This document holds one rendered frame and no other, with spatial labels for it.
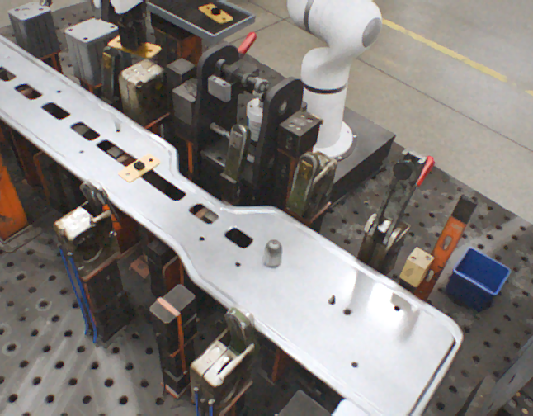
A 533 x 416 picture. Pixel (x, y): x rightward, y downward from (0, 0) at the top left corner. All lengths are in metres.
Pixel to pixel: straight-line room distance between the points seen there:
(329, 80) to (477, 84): 2.32
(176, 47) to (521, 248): 1.02
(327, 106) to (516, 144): 1.94
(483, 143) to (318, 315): 2.31
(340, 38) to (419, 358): 0.68
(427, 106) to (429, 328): 2.40
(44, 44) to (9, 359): 0.80
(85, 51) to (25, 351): 0.66
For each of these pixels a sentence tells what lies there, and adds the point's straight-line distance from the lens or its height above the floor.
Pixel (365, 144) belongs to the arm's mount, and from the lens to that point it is 1.46.
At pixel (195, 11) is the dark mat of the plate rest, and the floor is 1.16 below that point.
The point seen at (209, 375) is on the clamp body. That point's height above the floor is 1.05.
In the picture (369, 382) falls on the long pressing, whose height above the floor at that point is 1.00.
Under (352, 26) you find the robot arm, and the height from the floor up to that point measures 1.20.
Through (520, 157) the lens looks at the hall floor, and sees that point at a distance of 3.06.
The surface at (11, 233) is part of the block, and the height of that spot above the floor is 0.72.
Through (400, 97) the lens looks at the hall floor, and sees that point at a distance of 3.20.
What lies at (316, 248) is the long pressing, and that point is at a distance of 0.93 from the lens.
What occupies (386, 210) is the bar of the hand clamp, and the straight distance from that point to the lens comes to 0.88.
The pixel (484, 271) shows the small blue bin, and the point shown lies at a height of 0.75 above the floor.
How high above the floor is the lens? 1.72
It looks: 47 degrees down
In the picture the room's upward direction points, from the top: 6 degrees clockwise
